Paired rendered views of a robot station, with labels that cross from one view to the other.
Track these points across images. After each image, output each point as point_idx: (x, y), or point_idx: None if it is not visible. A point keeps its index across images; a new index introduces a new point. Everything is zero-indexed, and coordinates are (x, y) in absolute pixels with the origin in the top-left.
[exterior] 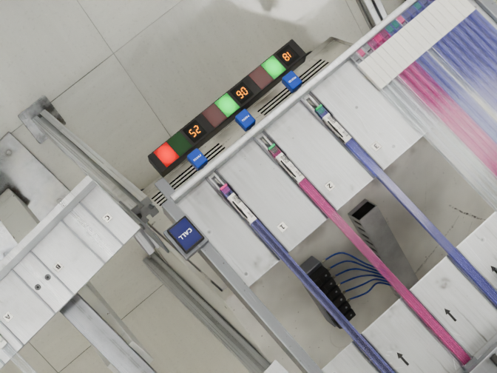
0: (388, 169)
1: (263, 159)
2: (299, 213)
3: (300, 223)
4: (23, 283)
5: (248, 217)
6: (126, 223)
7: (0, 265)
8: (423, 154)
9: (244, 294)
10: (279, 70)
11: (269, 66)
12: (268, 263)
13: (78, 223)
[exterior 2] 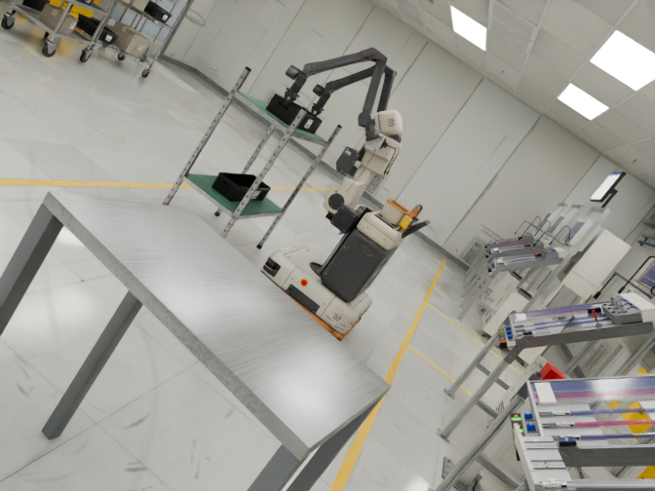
0: (588, 475)
1: (554, 429)
2: (589, 430)
3: (594, 431)
4: (540, 469)
5: (576, 435)
6: (545, 437)
7: (525, 454)
8: (591, 471)
9: (613, 446)
10: (520, 418)
11: (515, 419)
12: (604, 441)
13: (529, 446)
